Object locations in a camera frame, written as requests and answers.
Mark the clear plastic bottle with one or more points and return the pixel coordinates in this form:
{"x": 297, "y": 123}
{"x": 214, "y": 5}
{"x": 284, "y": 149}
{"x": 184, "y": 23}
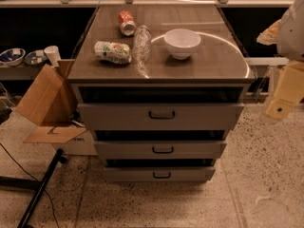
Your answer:
{"x": 142, "y": 44}

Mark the grey drawer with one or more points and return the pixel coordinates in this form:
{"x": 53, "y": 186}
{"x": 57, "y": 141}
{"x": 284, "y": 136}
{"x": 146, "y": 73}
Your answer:
{"x": 158, "y": 174}
{"x": 160, "y": 116}
{"x": 152, "y": 150}

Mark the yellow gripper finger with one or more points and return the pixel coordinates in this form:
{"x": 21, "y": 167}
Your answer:
{"x": 289, "y": 91}
{"x": 269, "y": 35}

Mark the white paper cup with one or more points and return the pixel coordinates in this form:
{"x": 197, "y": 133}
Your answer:
{"x": 53, "y": 54}

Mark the red soda can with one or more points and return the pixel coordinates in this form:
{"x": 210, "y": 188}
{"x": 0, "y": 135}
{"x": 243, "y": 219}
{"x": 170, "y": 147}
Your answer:
{"x": 127, "y": 23}

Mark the open cardboard box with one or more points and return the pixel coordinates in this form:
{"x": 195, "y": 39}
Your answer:
{"x": 51, "y": 105}

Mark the grey drawer cabinet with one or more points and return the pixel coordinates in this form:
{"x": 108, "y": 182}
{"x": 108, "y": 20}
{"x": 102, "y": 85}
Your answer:
{"x": 215, "y": 74}

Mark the black metal stand base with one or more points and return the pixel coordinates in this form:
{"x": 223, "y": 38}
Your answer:
{"x": 38, "y": 186}

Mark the crushed green white can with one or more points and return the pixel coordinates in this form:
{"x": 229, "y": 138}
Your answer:
{"x": 116, "y": 53}

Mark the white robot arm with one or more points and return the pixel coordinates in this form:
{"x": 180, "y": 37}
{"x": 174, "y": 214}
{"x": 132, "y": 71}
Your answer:
{"x": 288, "y": 35}

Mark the blue plate with items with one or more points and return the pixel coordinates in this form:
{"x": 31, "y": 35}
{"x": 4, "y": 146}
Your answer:
{"x": 36, "y": 58}

